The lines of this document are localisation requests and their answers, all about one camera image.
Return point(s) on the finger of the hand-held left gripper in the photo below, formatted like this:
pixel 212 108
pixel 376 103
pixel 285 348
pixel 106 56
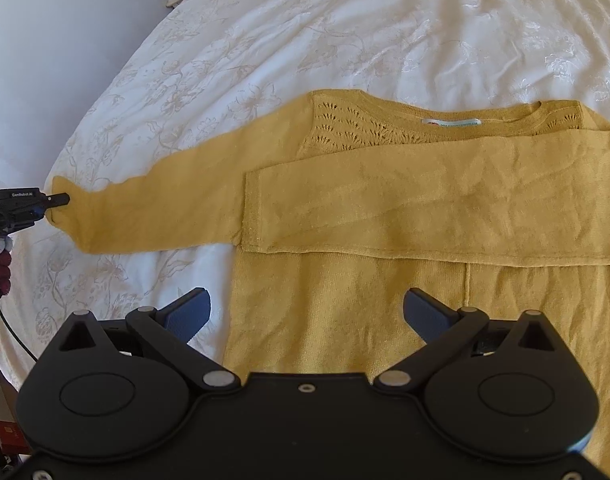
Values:
pixel 60 199

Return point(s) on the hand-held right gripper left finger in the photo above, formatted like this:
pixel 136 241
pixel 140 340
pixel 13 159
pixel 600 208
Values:
pixel 189 316

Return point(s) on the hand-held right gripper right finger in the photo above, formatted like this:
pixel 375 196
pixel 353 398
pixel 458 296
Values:
pixel 425 316

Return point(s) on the yellow knit sweater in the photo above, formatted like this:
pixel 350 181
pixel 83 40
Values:
pixel 385 200

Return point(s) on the red box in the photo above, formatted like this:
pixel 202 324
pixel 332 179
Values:
pixel 7 436

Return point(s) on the white floral bedspread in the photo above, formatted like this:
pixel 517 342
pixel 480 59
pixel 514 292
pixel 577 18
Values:
pixel 385 25

